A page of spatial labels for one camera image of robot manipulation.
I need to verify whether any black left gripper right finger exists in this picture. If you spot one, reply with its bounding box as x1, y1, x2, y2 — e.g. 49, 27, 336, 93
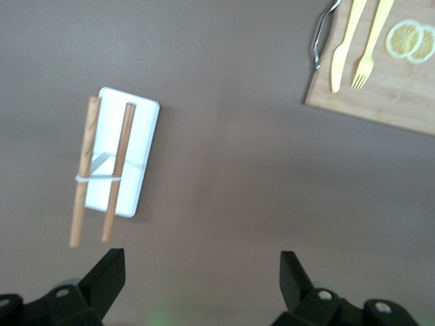
271, 251, 419, 326

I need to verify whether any yellow plastic knife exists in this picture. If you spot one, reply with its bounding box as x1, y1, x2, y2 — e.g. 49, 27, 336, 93
330, 0, 368, 94

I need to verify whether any white rack base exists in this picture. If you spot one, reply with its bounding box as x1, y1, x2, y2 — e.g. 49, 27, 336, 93
84, 86, 160, 218

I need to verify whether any yellow plastic fork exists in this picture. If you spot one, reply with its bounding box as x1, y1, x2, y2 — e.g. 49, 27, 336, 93
350, 0, 395, 91

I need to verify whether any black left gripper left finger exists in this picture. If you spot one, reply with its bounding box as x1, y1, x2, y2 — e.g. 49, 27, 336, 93
0, 249, 127, 326

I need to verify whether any bamboo cutting board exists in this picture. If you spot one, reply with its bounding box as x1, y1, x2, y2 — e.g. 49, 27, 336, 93
302, 0, 435, 137

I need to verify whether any dried lemon slice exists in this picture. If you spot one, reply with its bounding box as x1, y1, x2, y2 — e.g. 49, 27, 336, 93
406, 23, 435, 65
385, 19, 424, 59

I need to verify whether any wooden rod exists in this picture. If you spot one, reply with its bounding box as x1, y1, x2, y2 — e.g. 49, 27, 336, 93
69, 96, 102, 248
101, 103, 137, 243

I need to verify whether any metal cutting board handle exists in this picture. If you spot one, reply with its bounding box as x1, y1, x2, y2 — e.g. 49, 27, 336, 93
309, 0, 342, 71

